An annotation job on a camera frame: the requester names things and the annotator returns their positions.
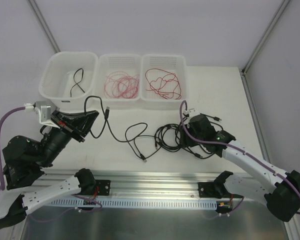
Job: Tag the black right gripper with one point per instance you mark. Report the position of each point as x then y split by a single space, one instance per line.
190 139

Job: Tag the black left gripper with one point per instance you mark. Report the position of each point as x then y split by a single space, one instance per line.
70 126

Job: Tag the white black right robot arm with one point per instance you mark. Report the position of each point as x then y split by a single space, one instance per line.
271 186

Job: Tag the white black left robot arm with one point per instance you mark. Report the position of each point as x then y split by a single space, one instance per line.
25 161

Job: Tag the white solid plastic tub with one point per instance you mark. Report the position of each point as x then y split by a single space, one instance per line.
69 77

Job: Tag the middle white perforated basket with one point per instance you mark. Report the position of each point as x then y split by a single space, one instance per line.
118 80

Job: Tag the white perforated basket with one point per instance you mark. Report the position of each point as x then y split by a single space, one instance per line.
118 80
164 81

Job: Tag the right white perforated basket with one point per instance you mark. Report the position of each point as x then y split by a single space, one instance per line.
164 81

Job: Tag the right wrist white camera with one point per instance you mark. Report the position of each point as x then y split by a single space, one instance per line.
190 113

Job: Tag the wrist white camera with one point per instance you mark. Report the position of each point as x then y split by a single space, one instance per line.
190 113
43 112

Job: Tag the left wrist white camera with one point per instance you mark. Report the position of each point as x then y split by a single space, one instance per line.
43 112

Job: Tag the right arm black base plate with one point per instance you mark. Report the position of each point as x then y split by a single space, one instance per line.
212 190

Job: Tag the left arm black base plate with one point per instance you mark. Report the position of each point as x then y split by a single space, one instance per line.
101 188

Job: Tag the aluminium frame rail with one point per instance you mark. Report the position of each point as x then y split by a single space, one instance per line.
144 185

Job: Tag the white slotted cable duct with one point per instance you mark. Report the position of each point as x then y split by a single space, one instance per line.
131 203

